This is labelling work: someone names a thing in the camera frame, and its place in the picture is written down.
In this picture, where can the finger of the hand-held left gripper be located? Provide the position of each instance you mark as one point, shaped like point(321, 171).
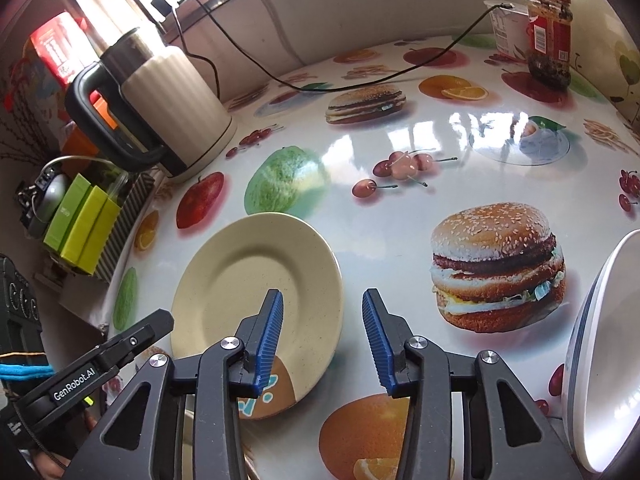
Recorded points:
point(140, 337)

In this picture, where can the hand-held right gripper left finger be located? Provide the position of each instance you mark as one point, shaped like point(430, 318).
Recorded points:
point(267, 340)

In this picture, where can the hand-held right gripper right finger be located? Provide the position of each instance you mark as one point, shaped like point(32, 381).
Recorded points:
point(375, 340)

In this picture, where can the cream plate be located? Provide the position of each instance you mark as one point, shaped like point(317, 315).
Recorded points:
point(240, 280)

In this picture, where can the white bowl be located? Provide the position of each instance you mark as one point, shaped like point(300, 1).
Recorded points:
point(615, 350)

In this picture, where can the printed food tablecloth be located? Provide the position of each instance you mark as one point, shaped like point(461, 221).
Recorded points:
point(380, 240)

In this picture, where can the green box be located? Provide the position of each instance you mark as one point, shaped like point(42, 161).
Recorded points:
point(65, 210)
point(102, 240)
point(82, 230)

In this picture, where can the striped corrugated container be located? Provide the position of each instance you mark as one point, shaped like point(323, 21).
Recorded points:
point(127, 225)

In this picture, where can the grey oval device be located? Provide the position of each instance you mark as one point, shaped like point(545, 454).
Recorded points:
point(50, 200)

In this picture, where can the orange box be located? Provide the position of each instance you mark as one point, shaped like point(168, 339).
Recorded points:
point(77, 142)

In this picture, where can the red box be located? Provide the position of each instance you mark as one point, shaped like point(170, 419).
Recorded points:
point(55, 45)

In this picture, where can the black plug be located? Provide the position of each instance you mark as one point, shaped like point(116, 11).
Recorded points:
point(161, 4)

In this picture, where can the white plastic cup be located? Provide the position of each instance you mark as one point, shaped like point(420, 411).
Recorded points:
point(507, 30)

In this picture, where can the glass jar with red label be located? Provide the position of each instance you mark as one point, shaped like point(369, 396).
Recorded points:
point(547, 35)

